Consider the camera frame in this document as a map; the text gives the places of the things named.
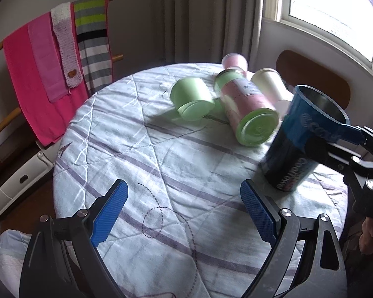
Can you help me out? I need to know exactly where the blue black metal tumbler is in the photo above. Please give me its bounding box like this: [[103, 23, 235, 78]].
[[261, 85, 350, 192]]

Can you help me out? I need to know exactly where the white paper cup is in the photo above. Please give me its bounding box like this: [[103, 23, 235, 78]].
[[251, 68, 294, 118]]

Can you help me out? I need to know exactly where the pink plastic cup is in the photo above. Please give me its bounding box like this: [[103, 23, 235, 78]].
[[222, 53, 248, 75]]

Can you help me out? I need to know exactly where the light green plastic cup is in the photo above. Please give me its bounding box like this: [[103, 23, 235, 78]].
[[170, 77, 215, 121]]

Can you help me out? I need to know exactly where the white storage drawer unit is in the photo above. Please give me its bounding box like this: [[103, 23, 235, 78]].
[[0, 141, 60, 216]]

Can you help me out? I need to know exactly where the striped quilted tablecloth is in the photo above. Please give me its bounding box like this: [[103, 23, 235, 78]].
[[53, 63, 348, 297]]

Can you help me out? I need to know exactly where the green pink cookie jar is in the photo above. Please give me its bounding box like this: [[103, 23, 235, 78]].
[[214, 69, 280, 147]]

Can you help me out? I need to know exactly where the brown wooden chair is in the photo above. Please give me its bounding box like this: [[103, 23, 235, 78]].
[[276, 50, 351, 110]]

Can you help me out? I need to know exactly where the hot pink towel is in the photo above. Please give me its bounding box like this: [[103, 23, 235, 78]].
[[2, 5, 91, 147]]

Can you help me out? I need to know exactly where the white plastic bag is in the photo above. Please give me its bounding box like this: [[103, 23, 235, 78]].
[[0, 229, 31, 297]]

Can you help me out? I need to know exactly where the white framed window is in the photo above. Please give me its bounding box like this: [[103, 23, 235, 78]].
[[264, 0, 373, 72]]

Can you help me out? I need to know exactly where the wooden towel rack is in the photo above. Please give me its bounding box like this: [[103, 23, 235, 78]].
[[0, 0, 125, 145]]

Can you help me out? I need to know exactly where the light pink cloth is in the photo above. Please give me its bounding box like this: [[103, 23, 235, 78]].
[[27, 13, 68, 103]]

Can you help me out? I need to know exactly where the beige curtain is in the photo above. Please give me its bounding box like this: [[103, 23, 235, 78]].
[[162, 0, 264, 66]]

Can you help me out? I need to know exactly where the grey green striped scarf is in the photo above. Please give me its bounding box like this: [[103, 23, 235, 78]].
[[73, 0, 113, 95]]

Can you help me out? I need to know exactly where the pink knitted scarf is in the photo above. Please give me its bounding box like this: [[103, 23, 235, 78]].
[[50, 2, 83, 89]]

